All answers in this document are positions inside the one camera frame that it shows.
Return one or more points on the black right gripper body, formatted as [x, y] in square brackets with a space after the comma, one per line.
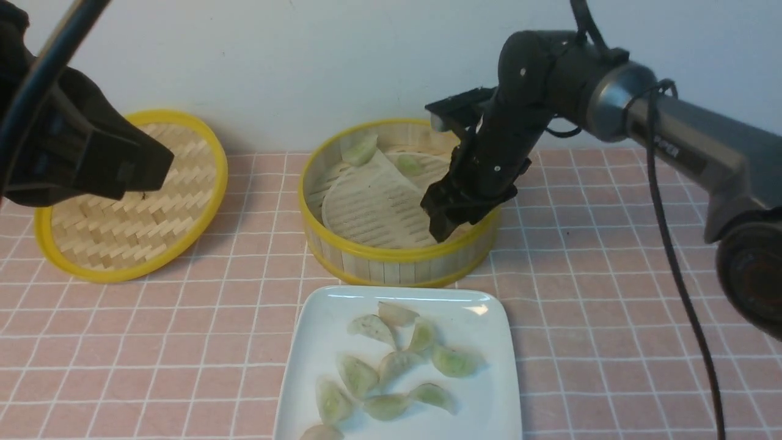
[480, 177]

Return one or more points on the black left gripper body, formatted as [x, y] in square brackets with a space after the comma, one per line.
[61, 138]

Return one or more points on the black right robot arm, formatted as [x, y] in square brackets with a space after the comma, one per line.
[547, 74]

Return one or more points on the pale dumpling plate top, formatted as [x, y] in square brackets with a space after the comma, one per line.
[395, 315]

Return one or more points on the green dumpling plate upper middle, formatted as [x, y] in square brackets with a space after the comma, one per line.
[423, 337]

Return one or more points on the green dumpling plate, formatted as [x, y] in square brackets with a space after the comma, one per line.
[423, 337]
[434, 395]
[359, 377]
[395, 364]
[455, 363]
[386, 407]

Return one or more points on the pale dumpling plate upper left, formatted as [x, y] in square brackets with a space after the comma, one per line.
[373, 327]

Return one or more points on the green dumpling plate centre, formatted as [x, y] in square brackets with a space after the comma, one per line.
[395, 364]

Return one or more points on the white square plate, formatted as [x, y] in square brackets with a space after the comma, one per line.
[487, 402]

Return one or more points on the green dumpling plate lower right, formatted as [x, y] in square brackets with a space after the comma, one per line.
[434, 395]

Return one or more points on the green dumpling plate left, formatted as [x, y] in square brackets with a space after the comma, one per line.
[359, 377]

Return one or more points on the green dumpling plate lower middle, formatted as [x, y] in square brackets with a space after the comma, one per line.
[386, 407]

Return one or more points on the bamboo steamer lid yellow rim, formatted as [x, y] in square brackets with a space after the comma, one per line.
[100, 240]

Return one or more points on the white steamer liner cloth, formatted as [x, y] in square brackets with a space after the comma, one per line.
[374, 205]

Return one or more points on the bamboo steamer basket yellow rim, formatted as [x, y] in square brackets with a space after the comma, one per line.
[434, 266]

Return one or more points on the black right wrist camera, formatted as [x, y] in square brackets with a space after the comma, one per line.
[459, 113]

